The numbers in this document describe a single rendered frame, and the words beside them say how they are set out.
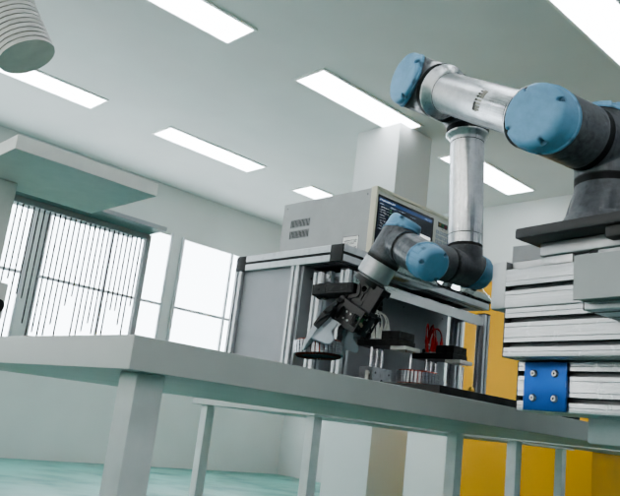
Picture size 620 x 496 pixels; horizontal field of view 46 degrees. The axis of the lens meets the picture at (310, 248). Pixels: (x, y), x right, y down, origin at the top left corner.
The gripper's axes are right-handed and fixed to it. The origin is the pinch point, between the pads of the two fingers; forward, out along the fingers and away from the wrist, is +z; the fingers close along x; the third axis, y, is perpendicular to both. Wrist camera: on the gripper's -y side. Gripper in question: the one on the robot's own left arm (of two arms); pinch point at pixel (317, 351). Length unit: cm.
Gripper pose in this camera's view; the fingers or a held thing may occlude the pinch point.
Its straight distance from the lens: 165.5
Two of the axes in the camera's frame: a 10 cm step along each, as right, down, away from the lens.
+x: 5.4, 2.6, 8.0
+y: 6.6, 4.5, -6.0
